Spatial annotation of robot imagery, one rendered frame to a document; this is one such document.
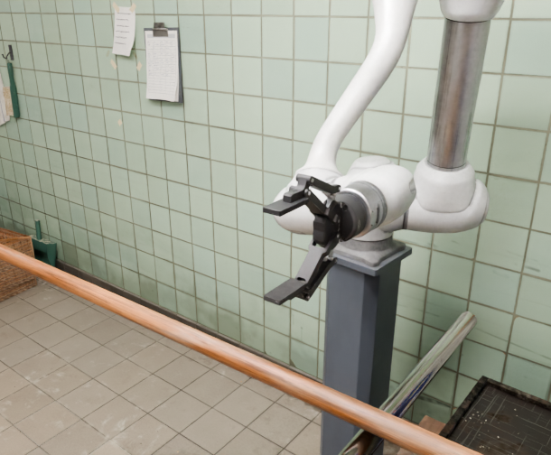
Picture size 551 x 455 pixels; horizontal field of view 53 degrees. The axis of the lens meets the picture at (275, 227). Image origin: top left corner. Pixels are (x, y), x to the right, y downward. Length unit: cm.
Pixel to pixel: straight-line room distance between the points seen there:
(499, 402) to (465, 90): 72
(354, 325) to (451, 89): 72
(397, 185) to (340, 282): 67
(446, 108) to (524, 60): 44
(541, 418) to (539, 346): 67
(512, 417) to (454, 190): 56
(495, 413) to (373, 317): 45
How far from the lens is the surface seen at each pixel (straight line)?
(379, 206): 94
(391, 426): 70
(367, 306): 161
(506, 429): 134
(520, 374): 211
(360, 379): 175
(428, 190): 149
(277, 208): 74
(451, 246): 198
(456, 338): 94
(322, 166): 109
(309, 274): 85
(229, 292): 271
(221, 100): 241
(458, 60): 137
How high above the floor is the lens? 166
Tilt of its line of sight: 22 degrees down
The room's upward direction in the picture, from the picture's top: straight up
